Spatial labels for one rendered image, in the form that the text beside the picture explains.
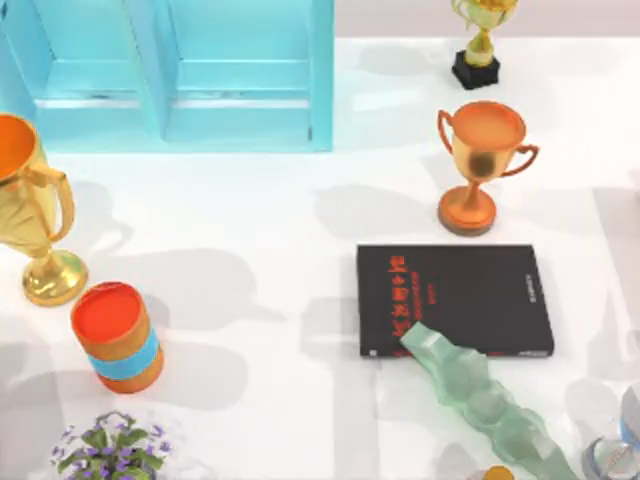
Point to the black book with red print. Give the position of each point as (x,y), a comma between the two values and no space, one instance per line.
(450,295)

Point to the purple flowering potted plant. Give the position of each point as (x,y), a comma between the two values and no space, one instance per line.
(107,450)

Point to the light blue rack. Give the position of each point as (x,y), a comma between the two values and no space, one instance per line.
(240,75)

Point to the orange can with blue band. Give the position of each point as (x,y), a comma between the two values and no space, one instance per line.
(117,340)

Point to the large gold trophy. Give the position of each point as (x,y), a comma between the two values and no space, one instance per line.
(30,200)

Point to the orange round cap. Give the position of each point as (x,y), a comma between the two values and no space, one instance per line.
(497,473)

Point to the gold trophy with black base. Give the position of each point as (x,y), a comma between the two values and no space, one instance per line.
(481,47)

